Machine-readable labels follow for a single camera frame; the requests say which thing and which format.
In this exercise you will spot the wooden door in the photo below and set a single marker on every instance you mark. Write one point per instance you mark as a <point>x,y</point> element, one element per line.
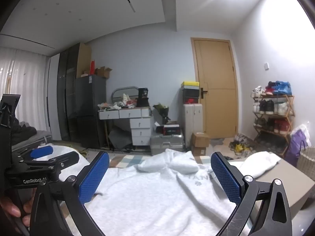
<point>216,88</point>

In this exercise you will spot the grey floor mat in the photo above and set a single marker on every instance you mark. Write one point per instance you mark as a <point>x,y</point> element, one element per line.
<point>217,141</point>

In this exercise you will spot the black refrigerator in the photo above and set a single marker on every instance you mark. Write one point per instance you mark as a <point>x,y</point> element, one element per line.
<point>89,110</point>

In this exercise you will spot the assorted shoes group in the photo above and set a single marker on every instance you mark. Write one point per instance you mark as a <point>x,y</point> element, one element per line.
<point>270,107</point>

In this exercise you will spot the arched mirror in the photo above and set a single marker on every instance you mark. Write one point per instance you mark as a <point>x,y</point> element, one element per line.
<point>118,94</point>

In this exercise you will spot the white curtain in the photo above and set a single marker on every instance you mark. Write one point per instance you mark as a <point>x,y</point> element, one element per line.
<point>22,83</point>

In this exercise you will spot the silver storage case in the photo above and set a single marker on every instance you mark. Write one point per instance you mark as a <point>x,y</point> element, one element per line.
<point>167,143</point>

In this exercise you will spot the blue plastic bag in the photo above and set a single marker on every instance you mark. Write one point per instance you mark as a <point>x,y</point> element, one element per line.
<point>283,88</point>

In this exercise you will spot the red carton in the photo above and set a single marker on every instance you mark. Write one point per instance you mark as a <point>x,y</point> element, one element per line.
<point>92,67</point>

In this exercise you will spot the white desk with drawers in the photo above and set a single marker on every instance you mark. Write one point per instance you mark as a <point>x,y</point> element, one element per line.
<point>137,123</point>

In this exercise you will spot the purple bag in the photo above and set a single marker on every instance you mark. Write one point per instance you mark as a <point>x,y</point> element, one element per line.
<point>296,147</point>

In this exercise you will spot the dark clothes pile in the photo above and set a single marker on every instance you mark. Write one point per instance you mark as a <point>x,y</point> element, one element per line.
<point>23,131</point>

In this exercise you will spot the grey bag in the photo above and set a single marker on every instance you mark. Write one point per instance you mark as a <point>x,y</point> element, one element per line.
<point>120,139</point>

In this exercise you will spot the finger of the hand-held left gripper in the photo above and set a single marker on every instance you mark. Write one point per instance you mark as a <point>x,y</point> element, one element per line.
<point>41,152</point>
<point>65,161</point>

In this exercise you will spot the yellow shoe box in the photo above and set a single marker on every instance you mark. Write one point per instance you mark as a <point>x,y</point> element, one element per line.
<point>190,84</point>

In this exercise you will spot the black and red box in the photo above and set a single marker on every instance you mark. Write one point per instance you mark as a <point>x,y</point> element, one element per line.
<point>171,129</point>

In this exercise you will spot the dark wardrobe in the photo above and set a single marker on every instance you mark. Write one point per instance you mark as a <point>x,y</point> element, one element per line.
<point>67,93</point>

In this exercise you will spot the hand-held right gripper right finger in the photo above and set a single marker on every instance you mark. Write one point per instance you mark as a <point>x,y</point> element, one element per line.
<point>225,179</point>

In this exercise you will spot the white cabinet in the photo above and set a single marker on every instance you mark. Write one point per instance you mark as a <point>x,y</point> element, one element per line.
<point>193,123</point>

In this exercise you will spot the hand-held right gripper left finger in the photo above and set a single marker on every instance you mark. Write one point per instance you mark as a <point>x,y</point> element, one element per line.
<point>94,177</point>

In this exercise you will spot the large flat cardboard sheet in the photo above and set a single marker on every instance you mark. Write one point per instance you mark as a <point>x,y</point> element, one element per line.
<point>83,60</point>

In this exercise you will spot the open cardboard box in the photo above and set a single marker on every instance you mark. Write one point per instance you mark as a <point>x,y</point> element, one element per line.
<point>103,72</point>

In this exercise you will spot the white light switch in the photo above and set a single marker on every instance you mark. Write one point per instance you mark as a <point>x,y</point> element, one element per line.
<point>266,65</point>

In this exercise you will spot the grey bench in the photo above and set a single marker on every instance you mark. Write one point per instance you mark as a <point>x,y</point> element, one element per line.
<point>37,137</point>

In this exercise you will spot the wicker basket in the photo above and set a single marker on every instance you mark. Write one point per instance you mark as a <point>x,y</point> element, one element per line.
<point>307,162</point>

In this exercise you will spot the person's left hand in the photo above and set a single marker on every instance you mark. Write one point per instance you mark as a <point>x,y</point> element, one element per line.
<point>9,210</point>

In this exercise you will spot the pile of desk clutter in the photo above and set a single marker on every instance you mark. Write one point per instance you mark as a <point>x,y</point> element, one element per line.
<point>118,104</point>

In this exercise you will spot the grey bed cover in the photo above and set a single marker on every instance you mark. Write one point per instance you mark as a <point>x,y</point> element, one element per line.
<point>283,184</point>

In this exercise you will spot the white sweatshirt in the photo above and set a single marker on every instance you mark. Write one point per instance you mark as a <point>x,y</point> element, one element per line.
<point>152,196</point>

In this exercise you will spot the wooden shoe rack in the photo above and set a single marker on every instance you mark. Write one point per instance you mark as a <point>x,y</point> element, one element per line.
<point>290,118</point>

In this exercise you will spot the black drawer box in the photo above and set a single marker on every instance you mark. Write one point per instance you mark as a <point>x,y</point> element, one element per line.
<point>190,94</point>

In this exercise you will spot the plaid bed sheet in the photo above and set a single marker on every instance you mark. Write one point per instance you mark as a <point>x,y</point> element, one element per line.
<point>123,161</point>

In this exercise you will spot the flower bouquet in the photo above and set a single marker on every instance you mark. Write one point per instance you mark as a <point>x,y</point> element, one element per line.
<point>163,111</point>

